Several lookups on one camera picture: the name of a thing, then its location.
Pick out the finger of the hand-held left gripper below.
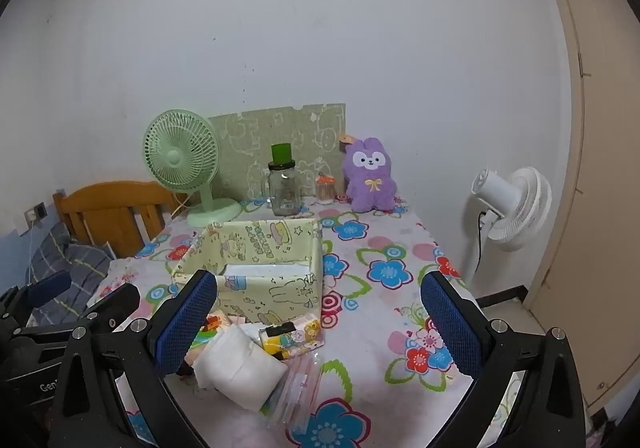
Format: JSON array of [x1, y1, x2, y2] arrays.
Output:
[[75, 282, 141, 334], [10, 270, 72, 316]]

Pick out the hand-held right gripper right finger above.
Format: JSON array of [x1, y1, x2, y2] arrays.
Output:
[[419, 271, 586, 448]]

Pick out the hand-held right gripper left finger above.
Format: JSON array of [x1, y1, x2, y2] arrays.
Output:
[[49, 269, 219, 448]]

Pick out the green and orange packet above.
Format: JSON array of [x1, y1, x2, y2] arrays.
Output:
[[187, 311, 236, 364]]

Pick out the white cloth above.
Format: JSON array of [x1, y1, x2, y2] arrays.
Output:
[[192, 327, 288, 413]]

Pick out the yellow cartoon print storage box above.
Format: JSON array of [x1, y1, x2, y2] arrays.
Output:
[[170, 218, 323, 321]]

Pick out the cartoon print tissue packet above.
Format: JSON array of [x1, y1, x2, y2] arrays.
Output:
[[257, 313, 325, 361]]

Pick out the clear plastic zip bags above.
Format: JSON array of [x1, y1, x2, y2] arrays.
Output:
[[260, 350, 326, 436]]

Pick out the blue plaid blanket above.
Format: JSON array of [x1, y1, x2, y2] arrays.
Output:
[[27, 221, 113, 324]]

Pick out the floral tablecloth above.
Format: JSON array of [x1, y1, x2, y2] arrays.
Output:
[[90, 195, 506, 448]]

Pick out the white standing fan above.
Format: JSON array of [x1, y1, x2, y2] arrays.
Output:
[[462, 167, 552, 289]]

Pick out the green desk fan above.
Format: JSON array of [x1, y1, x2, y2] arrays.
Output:
[[143, 109, 243, 229]]

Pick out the purple plush bunny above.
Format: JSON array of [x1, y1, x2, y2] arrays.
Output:
[[341, 137, 398, 213]]

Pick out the glass jar with green lid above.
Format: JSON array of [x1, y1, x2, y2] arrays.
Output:
[[261, 143, 302, 216]]

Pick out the small jar with orange lid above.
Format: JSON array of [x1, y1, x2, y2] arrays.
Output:
[[315, 173, 337, 204]]

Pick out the beige wardrobe door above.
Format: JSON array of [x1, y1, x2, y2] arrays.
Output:
[[527, 0, 640, 424]]

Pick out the green printed board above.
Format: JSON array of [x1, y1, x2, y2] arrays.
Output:
[[207, 103, 347, 204]]

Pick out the black fan cable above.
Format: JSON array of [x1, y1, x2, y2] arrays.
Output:
[[472, 209, 488, 281]]

